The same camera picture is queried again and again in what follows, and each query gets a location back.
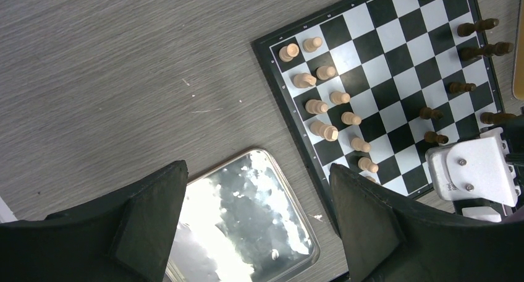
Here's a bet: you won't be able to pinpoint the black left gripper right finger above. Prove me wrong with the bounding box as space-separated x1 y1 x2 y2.
329 164 523 281

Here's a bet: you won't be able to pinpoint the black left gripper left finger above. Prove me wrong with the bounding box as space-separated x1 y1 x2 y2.
1 160 188 281

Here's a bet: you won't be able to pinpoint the light pawn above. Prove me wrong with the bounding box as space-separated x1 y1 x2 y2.
330 91 350 105
316 66 337 80
303 36 323 53

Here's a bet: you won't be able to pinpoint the dark chess piece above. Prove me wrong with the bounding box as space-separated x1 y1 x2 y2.
458 42 514 61

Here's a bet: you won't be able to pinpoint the light pawn on board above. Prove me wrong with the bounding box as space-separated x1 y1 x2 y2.
303 36 323 53
316 66 337 80

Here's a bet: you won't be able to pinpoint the light knight on board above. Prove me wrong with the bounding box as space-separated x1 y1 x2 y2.
293 73 317 88

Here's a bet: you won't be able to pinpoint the light rook on board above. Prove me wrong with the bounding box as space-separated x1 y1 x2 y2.
278 43 300 62

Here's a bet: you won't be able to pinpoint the silver tin lid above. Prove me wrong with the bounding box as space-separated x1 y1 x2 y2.
166 148 320 281

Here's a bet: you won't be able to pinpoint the black and white chessboard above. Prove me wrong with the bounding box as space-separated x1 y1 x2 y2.
252 0 504 224

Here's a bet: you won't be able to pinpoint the gold square metal tin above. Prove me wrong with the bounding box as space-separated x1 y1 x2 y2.
512 0 523 101

